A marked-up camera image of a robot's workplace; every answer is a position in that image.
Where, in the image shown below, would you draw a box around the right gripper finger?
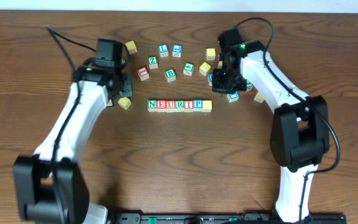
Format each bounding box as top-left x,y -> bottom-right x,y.
212,68 -> 226,93
228,79 -> 247,93

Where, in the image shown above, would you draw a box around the red I block sideways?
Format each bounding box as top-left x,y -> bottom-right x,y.
137,67 -> 150,81

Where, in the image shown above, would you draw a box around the green N block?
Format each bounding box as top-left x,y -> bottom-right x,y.
147,100 -> 157,112

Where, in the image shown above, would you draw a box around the yellow s block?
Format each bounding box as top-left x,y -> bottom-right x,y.
202,100 -> 213,112
206,48 -> 216,61

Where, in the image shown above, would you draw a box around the blue P block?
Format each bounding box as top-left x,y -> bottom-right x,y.
193,99 -> 203,111

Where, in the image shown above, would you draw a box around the red E block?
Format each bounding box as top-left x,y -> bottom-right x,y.
157,100 -> 167,112

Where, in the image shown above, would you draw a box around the red I block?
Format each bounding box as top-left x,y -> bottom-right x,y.
184,100 -> 194,113

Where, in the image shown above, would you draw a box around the red U block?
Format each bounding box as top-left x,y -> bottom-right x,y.
166,100 -> 176,113

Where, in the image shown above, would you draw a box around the green R block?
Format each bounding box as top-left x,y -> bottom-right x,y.
175,100 -> 185,112

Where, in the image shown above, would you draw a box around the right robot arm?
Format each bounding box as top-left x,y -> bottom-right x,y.
213,40 -> 329,223

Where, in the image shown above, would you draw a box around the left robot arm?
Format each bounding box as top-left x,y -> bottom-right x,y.
13,65 -> 132,223

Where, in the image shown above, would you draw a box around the green J block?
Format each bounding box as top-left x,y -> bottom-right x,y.
246,80 -> 253,91

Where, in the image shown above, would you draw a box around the blue H block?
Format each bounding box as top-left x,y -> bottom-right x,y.
208,73 -> 213,86

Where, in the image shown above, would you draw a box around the yellow O block left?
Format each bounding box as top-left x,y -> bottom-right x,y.
117,97 -> 132,110

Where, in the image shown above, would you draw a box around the yellow o block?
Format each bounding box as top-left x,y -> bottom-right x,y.
117,97 -> 132,110
199,62 -> 211,76

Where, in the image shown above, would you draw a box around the blue I block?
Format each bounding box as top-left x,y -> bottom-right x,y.
226,91 -> 240,103

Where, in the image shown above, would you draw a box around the yellow O block centre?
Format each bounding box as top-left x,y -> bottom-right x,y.
199,62 -> 211,76

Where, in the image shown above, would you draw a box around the yellow X block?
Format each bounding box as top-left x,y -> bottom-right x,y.
254,92 -> 264,103

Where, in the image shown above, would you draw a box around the yellow W block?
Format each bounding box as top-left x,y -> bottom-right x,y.
126,40 -> 137,55

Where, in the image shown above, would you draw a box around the green Z block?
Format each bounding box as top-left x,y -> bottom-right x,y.
148,56 -> 158,69

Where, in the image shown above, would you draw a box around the green B block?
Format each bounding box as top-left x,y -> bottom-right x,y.
165,68 -> 177,82

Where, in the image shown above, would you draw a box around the blue L block rotated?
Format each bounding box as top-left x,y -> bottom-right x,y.
172,44 -> 183,58

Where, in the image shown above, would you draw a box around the blue L block upright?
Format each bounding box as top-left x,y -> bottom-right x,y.
158,44 -> 169,58

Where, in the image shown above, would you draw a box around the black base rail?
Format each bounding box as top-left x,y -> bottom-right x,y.
113,212 -> 347,224

